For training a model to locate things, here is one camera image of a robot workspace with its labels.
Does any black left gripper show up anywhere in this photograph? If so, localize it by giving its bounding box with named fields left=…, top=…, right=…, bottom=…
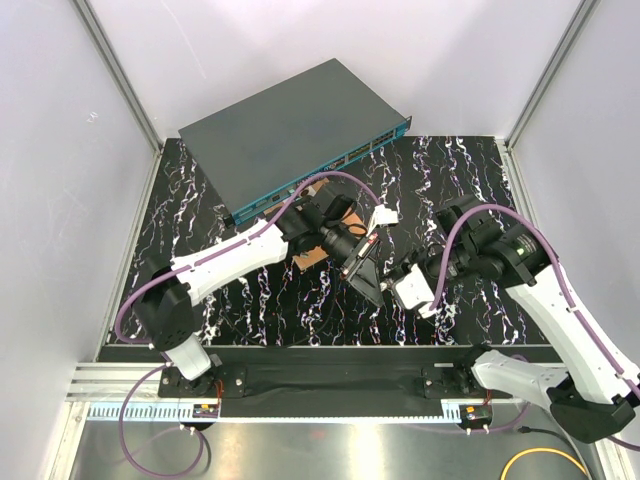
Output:
left=319, top=220, right=384, bottom=307

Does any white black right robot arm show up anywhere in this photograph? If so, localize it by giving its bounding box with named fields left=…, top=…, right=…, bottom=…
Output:
left=381, top=195, right=639, bottom=443

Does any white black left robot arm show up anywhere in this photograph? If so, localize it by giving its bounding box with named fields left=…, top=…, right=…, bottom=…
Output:
left=132, top=190, right=398, bottom=396

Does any wooden board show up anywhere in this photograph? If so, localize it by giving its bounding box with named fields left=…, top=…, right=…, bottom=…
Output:
left=292, top=180, right=367, bottom=271

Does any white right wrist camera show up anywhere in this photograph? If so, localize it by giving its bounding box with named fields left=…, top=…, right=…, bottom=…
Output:
left=391, top=264, right=435, bottom=318

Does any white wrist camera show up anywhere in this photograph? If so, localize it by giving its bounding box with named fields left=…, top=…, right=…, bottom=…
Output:
left=367, top=204, right=399, bottom=239
left=391, top=264, right=435, bottom=318

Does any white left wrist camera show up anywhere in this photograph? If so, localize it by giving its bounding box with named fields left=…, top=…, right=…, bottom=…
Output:
left=367, top=204, right=399, bottom=239

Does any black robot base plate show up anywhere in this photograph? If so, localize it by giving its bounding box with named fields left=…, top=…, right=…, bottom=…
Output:
left=132, top=344, right=526, bottom=419

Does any dark grey network switch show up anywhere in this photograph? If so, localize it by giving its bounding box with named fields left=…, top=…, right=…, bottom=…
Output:
left=179, top=59, right=412, bottom=225

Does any black power cable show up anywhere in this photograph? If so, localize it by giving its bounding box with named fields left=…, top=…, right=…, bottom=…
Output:
left=517, top=424, right=596, bottom=480

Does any yellow cable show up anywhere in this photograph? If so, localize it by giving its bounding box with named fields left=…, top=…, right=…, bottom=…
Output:
left=501, top=448, right=591, bottom=480

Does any white slotted cable duct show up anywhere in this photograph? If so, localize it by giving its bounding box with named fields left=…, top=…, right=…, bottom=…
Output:
left=87, top=399, right=464, bottom=426

